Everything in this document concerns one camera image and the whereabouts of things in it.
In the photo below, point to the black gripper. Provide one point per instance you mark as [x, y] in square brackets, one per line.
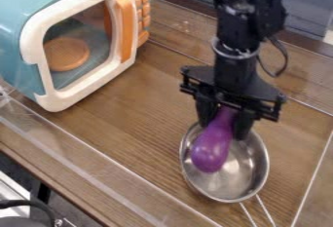
[257, 101]

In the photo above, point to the purple toy eggplant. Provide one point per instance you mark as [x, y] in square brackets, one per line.
[210, 147]

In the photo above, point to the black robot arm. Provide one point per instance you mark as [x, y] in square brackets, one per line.
[230, 83]

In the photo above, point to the silver metal pot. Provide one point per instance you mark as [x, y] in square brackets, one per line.
[238, 181]

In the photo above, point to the blue toy microwave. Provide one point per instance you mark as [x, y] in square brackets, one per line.
[114, 27]

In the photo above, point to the clear acrylic barrier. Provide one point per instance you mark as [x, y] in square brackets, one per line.
[111, 193]

